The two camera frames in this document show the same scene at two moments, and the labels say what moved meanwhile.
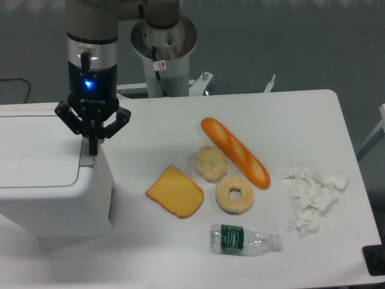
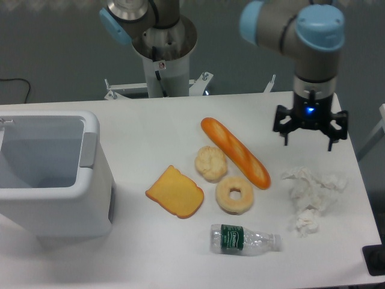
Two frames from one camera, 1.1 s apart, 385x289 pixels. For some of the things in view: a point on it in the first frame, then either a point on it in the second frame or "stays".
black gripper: x=92 y=85 -> x=312 y=100
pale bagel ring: x=230 y=206 stays
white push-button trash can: x=49 y=181 stays
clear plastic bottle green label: x=239 y=240 stays
